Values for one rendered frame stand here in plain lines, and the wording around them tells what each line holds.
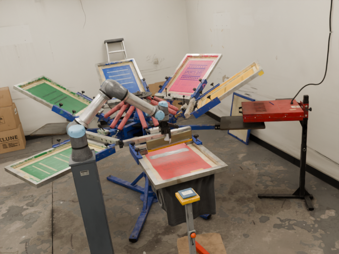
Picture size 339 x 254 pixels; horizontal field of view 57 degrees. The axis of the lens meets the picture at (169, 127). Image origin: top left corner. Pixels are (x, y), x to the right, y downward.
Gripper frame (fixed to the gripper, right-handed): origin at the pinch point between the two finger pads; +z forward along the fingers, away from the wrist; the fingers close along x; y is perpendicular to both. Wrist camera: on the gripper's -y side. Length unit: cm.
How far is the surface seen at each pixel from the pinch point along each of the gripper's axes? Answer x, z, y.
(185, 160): 16.1, 13.4, -7.1
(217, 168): 48, 10, -20
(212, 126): -55, 18, -68
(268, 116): -9, 1, -107
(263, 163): -102, 108, -166
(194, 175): 48.1, 10.6, -1.9
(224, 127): -35, 14, -72
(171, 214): 39, 45, 16
